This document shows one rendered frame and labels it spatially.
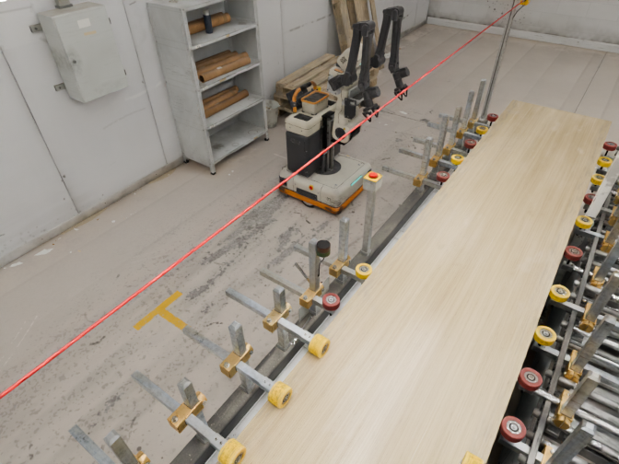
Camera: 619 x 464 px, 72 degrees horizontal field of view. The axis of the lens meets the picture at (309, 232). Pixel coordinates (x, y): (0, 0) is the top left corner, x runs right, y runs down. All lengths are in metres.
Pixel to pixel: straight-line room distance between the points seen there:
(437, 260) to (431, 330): 0.44
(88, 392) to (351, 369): 1.80
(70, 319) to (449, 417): 2.62
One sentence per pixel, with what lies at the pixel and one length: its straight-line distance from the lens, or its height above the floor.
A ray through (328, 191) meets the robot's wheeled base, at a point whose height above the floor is 0.27.
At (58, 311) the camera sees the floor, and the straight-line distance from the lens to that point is 3.56.
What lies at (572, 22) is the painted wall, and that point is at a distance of 9.05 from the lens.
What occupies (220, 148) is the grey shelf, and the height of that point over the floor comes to 0.14.
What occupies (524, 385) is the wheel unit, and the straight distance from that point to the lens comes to 1.87.
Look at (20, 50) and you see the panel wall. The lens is 3.77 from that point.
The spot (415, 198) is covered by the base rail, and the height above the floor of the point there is 0.70.
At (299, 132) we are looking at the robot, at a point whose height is 0.72.
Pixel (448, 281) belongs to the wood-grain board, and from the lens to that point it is 2.09.
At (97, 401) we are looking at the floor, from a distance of 2.98.
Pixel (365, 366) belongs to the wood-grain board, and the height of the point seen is 0.90.
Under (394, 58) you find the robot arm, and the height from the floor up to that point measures 1.29.
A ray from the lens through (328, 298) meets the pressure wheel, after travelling 1.93.
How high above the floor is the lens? 2.37
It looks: 41 degrees down
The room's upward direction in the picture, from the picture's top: 1 degrees counter-clockwise
